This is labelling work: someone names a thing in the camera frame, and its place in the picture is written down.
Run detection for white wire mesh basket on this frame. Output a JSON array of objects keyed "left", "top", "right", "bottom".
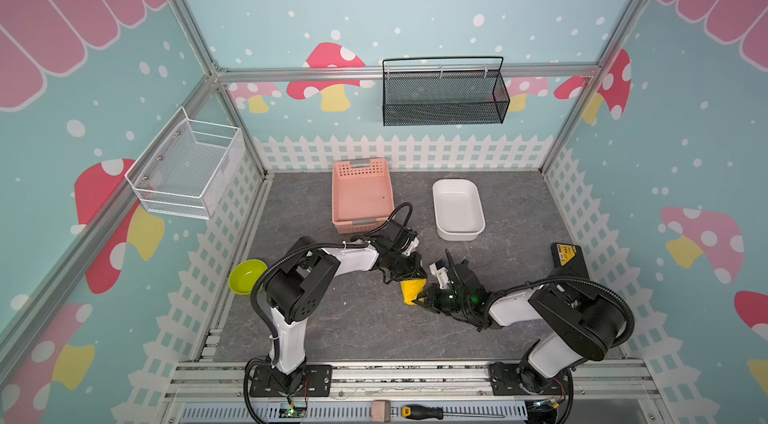
[{"left": 125, "top": 108, "right": 245, "bottom": 220}]

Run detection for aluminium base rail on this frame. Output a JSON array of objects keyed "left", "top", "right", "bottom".
[{"left": 155, "top": 359, "right": 672, "bottom": 423}]

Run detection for pink plastic basket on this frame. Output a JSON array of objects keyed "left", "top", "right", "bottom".
[{"left": 332, "top": 158, "right": 395, "bottom": 235}]

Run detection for white plastic bin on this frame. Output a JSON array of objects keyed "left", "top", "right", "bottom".
[{"left": 432, "top": 178, "right": 486, "bottom": 242}]

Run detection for green plastic bowl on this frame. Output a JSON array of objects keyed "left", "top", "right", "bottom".
[{"left": 228, "top": 259, "right": 267, "bottom": 296}]

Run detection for black box yellow label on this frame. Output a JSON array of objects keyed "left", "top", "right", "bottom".
[{"left": 550, "top": 242, "right": 589, "bottom": 278}]

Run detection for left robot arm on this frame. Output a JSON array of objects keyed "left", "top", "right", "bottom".
[{"left": 244, "top": 220, "right": 426, "bottom": 399}]

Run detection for black wire mesh basket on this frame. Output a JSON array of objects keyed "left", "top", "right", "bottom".
[{"left": 381, "top": 56, "right": 511, "bottom": 127}]

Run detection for yellow paper napkin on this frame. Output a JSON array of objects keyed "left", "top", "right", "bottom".
[{"left": 400, "top": 279, "right": 427, "bottom": 305}]

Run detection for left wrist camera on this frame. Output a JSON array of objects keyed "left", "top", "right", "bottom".
[{"left": 403, "top": 237, "right": 419, "bottom": 256}]

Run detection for yellow black screwdriver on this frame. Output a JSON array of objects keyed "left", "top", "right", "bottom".
[{"left": 401, "top": 404, "right": 505, "bottom": 420}]

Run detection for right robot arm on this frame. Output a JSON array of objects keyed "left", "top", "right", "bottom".
[{"left": 406, "top": 255, "right": 635, "bottom": 395}]

